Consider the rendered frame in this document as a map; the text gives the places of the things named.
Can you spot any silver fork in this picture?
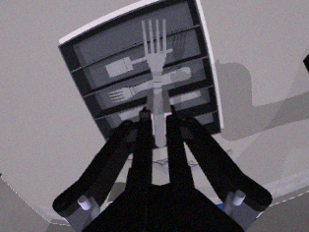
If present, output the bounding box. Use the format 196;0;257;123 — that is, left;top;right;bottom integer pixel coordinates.
142;19;166;147
108;67;191;102
124;72;192;100

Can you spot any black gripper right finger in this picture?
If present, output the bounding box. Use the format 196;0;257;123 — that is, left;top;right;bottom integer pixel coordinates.
162;90;273;232

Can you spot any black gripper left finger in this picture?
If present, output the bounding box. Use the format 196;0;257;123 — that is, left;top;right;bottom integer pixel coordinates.
52;91;155;232

